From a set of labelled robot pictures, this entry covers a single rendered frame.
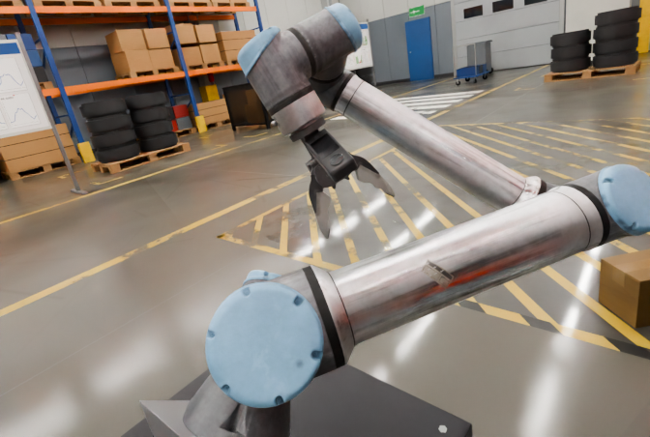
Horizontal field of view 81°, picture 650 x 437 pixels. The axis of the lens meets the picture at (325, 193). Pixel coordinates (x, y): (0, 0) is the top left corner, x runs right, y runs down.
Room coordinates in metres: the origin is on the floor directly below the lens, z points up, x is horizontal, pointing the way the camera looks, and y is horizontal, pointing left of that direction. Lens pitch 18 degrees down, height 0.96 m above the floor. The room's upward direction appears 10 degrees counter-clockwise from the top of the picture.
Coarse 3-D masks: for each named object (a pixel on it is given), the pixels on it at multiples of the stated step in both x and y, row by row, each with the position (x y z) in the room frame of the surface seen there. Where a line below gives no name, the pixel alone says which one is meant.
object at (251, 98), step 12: (240, 84) 8.32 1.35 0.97; (228, 96) 8.67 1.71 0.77; (240, 96) 8.40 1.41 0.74; (252, 96) 8.12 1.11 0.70; (228, 108) 8.74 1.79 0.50; (240, 108) 8.46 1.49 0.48; (252, 108) 8.18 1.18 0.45; (264, 108) 7.94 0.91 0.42; (240, 120) 8.53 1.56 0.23; (252, 120) 8.24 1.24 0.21; (264, 120) 7.99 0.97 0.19
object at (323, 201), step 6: (318, 192) 0.65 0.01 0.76; (324, 192) 0.65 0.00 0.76; (318, 198) 0.65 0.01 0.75; (324, 198) 0.65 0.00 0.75; (330, 198) 0.65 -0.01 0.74; (318, 204) 0.65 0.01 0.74; (324, 204) 0.65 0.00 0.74; (330, 204) 0.65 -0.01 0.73; (318, 210) 0.64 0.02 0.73; (324, 210) 0.64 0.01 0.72; (318, 216) 0.64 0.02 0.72; (324, 216) 0.64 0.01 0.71; (318, 222) 0.64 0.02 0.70; (324, 222) 0.64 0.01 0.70; (324, 228) 0.64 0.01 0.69; (324, 234) 0.64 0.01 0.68
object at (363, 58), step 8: (360, 24) 9.73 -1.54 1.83; (368, 24) 9.96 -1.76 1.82; (368, 32) 9.94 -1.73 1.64; (368, 40) 9.91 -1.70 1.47; (360, 48) 9.64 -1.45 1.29; (368, 48) 9.87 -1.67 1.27; (352, 56) 9.38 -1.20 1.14; (360, 56) 9.61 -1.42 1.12; (368, 56) 9.84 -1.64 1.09; (352, 64) 9.35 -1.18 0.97; (360, 64) 9.58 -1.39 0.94; (368, 64) 9.81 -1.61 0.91; (376, 88) 9.98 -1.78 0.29
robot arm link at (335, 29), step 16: (320, 16) 0.71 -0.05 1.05; (336, 16) 0.70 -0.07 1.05; (352, 16) 0.71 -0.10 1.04; (304, 32) 0.69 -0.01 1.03; (320, 32) 0.69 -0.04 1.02; (336, 32) 0.70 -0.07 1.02; (352, 32) 0.71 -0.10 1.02; (304, 48) 0.67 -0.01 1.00; (320, 48) 0.68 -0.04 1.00; (336, 48) 0.70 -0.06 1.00; (352, 48) 0.73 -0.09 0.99; (320, 64) 0.69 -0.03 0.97; (336, 64) 0.73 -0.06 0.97
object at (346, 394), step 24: (192, 384) 0.75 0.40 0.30; (312, 384) 0.69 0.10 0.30; (336, 384) 0.67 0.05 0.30; (360, 384) 0.66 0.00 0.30; (384, 384) 0.65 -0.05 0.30; (312, 408) 0.62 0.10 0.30; (336, 408) 0.61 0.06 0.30; (360, 408) 0.60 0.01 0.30; (384, 408) 0.59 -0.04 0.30; (408, 408) 0.58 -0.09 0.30; (432, 408) 0.57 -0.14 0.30; (144, 432) 0.64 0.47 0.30; (312, 432) 0.57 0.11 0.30; (336, 432) 0.56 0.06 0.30; (360, 432) 0.55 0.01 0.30; (384, 432) 0.54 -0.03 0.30; (408, 432) 0.53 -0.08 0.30; (432, 432) 0.52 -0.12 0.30; (456, 432) 0.51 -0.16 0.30
